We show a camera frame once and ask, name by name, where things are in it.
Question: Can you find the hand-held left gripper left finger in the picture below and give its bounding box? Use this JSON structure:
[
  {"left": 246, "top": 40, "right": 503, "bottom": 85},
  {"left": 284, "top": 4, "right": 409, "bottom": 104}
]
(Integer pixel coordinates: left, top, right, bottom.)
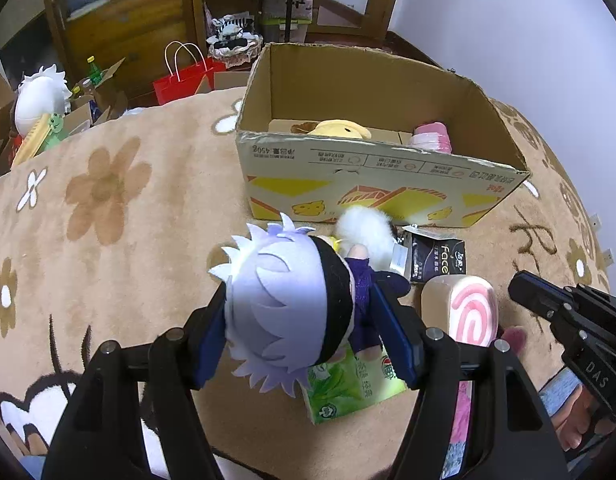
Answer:
[{"left": 40, "top": 282, "right": 231, "bottom": 480}]

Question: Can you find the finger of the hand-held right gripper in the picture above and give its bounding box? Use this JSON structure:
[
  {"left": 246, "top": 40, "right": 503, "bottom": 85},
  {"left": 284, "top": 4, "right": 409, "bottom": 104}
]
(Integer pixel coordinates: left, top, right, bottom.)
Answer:
[{"left": 508, "top": 270, "right": 576, "bottom": 323}]

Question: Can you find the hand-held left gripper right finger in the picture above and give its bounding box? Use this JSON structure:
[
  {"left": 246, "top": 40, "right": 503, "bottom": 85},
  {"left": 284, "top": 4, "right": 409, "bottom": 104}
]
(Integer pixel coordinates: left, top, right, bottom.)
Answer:
[{"left": 370, "top": 280, "right": 564, "bottom": 480}]

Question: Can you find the printed cardboard box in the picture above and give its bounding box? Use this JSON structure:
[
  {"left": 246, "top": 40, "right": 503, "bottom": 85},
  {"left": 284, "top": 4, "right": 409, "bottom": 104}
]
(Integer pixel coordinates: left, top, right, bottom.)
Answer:
[{"left": 235, "top": 42, "right": 531, "bottom": 228}]

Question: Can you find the person's right hand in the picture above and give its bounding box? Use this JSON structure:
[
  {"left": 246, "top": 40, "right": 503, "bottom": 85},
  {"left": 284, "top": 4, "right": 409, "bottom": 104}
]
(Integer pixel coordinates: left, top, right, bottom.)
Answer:
[{"left": 558, "top": 395, "right": 616, "bottom": 453}]

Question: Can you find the blue striped cloth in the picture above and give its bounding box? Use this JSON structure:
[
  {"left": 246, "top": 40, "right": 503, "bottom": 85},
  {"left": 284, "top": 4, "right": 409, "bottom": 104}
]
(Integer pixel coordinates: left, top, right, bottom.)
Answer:
[{"left": 537, "top": 374, "right": 586, "bottom": 423}]

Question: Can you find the green tissue packet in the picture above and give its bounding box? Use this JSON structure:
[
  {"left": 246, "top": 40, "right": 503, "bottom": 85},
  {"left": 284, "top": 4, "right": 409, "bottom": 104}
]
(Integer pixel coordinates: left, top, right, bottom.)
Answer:
[{"left": 303, "top": 347, "right": 409, "bottom": 426}]

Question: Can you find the pink swirl roll plush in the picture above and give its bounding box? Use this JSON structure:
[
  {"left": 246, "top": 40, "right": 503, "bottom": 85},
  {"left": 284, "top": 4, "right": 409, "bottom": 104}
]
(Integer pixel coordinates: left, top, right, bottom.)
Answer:
[{"left": 420, "top": 275, "right": 500, "bottom": 348}]

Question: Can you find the black tissue packet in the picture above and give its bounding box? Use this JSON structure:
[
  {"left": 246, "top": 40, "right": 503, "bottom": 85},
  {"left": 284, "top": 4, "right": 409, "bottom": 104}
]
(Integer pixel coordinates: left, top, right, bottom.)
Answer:
[{"left": 395, "top": 225, "right": 466, "bottom": 285}]

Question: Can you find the pink floral cloth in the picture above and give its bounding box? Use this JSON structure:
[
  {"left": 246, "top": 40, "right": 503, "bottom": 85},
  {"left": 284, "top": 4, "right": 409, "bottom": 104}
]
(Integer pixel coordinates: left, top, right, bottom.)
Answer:
[{"left": 447, "top": 380, "right": 475, "bottom": 463}]

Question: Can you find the white fluffy plush toy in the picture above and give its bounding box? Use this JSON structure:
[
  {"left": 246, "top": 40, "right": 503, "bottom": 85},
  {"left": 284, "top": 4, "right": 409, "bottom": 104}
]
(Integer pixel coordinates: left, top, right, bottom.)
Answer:
[{"left": 333, "top": 205, "right": 399, "bottom": 271}]

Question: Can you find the brown floral blanket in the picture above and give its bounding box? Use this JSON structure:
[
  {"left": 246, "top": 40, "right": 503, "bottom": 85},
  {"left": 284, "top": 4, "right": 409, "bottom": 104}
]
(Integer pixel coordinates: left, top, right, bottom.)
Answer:
[{"left": 0, "top": 85, "right": 611, "bottom": 480}]

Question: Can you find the pink plush toy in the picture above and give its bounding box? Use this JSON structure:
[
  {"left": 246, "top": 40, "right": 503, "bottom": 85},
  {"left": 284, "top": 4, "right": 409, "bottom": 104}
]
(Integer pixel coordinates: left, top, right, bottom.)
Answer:
[{"left": 412, "top": 121, "right": 453, "bottom": 153}]

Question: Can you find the yellow plush toy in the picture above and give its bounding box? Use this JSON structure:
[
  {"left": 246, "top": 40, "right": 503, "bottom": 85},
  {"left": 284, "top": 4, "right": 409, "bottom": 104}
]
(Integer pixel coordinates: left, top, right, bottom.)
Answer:
[{"left": 308, "top": 119, "right": 373, "bottom": 141}]

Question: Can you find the red paper bag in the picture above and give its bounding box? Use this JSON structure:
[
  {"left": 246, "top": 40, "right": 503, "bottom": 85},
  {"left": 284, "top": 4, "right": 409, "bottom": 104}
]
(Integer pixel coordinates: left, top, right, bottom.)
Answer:
[{"left": 152, "top": 41, "right": 226, "bottom": 106}]

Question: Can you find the green frog toy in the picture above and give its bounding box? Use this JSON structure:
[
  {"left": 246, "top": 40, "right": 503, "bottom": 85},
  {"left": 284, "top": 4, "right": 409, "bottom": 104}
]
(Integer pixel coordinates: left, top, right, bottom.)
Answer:
[{"left": 45, "top": 112, "right": 68, "bottom": 151}]

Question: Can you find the yellow ribbed toy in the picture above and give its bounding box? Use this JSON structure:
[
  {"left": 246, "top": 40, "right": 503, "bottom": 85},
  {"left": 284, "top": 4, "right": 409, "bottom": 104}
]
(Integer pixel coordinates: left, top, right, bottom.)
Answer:
[{"left": 10, "top": 117, "right": 51, "bottom": 168}]

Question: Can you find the open plain cardboard box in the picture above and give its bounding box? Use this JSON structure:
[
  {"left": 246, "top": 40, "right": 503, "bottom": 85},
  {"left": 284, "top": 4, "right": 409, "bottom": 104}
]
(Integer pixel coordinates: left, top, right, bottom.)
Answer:
[{"left": 62, "top": 57, "right": 128, "bottom": 128}]

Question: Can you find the lace-trimmed basket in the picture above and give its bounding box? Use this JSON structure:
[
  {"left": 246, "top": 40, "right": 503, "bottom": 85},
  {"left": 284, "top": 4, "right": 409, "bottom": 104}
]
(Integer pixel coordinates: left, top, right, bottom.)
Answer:
[{"left": 208, "top": 35, "right": 263, "bottom": 69}]

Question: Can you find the large white-haired plush doll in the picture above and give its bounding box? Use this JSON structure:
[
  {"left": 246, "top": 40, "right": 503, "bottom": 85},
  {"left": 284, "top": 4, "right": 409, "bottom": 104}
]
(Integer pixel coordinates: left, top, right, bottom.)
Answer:
[{"left": 14, "top": 63, "right": 71, "bottom": 136}]

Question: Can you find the black and white plush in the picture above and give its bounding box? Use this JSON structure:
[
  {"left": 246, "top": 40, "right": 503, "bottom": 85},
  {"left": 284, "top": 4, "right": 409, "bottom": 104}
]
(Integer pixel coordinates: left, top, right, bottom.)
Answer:
[{"left": 210, "top": 14, "right": 255, "bottom": 41}]

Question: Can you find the small dark side table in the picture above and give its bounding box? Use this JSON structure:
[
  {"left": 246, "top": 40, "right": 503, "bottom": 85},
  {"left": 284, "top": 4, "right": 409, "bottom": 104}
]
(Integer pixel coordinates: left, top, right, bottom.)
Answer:
[{"left": 233, "top": 0, "right": 319, "bottom": 43}]

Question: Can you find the wooden cabinet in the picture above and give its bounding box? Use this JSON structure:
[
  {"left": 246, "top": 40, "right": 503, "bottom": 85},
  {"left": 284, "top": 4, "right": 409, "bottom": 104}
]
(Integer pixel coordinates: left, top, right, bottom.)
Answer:
[{"left": 42, "top": 0, "right": 209, "bottom": 93}]

